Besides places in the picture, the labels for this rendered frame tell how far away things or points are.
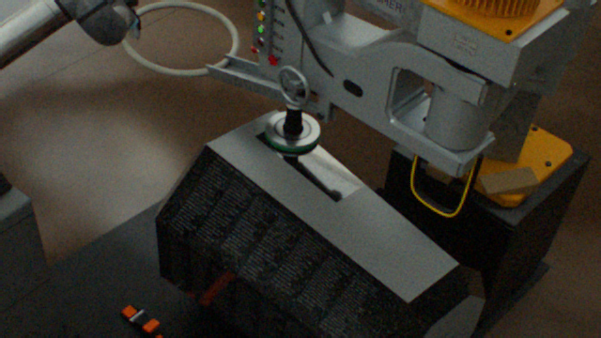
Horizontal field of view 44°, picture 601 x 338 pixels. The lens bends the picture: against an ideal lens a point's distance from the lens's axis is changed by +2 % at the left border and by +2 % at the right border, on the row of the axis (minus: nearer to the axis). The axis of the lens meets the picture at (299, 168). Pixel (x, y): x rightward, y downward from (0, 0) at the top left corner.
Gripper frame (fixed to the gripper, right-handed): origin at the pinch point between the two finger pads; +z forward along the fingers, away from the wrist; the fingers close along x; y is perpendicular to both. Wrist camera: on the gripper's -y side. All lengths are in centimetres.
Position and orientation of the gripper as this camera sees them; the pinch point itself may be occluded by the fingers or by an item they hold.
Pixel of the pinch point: (130, 35)
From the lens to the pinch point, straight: 333.1
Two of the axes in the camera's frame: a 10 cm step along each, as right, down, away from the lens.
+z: -0.6, 6.7, 7.4
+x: 9.6, 2.5, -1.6
